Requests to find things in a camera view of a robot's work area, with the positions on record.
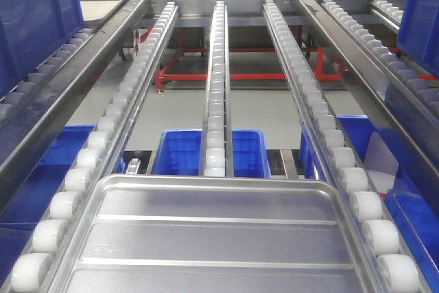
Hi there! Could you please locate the silver ribbed metal tray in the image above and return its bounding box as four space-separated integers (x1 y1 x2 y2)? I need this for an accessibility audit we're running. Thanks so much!
43 175 381 292

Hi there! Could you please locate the grey tray far left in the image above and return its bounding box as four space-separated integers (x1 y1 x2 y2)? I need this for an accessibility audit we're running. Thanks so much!
80 0 125 25

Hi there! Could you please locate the centre white roller track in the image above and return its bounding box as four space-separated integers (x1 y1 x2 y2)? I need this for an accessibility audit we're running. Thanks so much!
199 1 234 177

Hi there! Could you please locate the white roller track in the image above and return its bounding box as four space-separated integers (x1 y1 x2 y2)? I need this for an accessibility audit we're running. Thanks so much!
199 1 234 177
1 1 178 292
263 0 430 292

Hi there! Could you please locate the blue bin lower centre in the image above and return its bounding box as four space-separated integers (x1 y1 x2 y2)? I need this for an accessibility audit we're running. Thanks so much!
151 129 270 178

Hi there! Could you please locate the blue bin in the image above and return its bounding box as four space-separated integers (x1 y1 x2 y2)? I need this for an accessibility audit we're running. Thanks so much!
1 0 84 96
299 113 438 292
1 125 114 282
397 0 438 77
151 129 270 178

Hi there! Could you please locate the blue bin lower right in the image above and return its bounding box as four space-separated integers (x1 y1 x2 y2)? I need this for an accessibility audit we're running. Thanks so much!
299 113 438 292

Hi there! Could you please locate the blue bin lower left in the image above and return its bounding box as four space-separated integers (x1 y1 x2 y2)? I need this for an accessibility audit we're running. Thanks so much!
1 125 114 282

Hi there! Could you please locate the far right grey roller track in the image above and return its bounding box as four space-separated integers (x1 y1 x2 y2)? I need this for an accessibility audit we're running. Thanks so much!
321 0 438 117

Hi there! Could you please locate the grey roller track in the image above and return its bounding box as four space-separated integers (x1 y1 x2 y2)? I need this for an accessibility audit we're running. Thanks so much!
321 0 438 117
1 27 93 124

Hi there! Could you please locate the far left grey roller track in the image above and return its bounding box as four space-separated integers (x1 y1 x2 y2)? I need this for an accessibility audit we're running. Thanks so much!
1 27 93 124

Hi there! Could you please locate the blue bin upper left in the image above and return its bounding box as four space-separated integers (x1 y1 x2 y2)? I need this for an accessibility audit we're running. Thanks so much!
1 0 84 96

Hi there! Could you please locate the blue bin upper right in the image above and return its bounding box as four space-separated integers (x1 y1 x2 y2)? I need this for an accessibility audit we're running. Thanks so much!
397 0 438 77

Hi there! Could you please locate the right white roller track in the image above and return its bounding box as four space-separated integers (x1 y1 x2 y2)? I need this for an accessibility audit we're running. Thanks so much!
263 0 430 292

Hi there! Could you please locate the left white roller track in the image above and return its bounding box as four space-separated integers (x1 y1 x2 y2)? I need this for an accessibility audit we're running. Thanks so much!
1 1 178 292

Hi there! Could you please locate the red metal frame cart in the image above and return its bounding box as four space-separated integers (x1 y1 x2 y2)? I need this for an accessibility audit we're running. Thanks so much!
154 27 439 92

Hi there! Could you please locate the right steel divider rail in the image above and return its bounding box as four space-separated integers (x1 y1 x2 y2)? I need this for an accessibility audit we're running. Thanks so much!
292 0 438 210

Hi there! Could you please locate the steel divider rail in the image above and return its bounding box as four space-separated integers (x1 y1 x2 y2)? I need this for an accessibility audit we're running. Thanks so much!
292 0 438 210
1 0 148 209

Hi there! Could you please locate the left steel divider rail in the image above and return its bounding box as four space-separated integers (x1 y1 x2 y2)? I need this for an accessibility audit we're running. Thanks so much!
1 0 148 209

